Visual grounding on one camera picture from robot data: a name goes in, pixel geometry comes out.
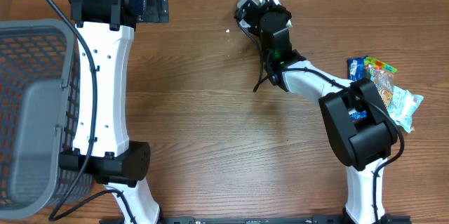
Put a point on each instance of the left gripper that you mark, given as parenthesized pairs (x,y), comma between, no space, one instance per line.
(159,6)

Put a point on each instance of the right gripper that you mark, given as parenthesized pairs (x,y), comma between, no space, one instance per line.
(269,1)

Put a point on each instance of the blue Oreo cookie pack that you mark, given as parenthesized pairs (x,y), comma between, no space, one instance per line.
(356,71)

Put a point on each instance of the green Haribo candy bag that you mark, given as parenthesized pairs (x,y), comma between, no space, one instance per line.
(382,74)

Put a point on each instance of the light green wipes packet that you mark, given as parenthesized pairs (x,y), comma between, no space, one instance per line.
(402,107)

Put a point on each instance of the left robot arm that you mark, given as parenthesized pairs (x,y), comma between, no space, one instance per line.
(102,148)

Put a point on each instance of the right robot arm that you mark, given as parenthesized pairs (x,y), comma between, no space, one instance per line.
(359,129)

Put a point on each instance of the grey plastic basket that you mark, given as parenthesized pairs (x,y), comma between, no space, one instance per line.
(39,113)

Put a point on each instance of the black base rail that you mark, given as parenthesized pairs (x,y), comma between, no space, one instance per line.
(280,220)

